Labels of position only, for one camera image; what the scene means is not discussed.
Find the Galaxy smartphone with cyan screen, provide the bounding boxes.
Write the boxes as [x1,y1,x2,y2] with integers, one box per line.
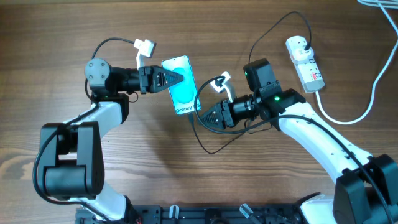
[162,55,197,115]

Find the black charging cable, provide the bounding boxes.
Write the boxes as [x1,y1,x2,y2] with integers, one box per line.
[186,11,313,156]

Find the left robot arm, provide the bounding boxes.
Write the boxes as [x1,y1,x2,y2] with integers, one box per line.
[32,58,183,223]

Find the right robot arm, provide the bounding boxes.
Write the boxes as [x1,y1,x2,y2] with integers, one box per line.
[197,59,397,223]

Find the white USB charger plug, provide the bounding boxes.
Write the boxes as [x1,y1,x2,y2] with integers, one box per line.
[290,47,314,64]

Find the white power strip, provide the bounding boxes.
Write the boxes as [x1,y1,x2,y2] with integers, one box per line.
[285,35,325,93]

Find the black right camera cable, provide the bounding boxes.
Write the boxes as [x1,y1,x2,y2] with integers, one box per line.
[193,75,388,224]

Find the black camera cable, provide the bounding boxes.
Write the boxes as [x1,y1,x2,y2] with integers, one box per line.
[32,37,137,223]
[193,75,388,224]

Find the black left camera cable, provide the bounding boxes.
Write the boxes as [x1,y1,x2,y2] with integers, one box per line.
[32,37,137,223]

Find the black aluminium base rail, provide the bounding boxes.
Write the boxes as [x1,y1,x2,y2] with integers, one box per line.
[75,203,302,224]

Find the white power strip cord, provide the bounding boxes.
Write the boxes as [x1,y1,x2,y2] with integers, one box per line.
[315,2,398,126]

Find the white cables at corner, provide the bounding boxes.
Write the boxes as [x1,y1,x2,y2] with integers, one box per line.
[356,0,398,9]

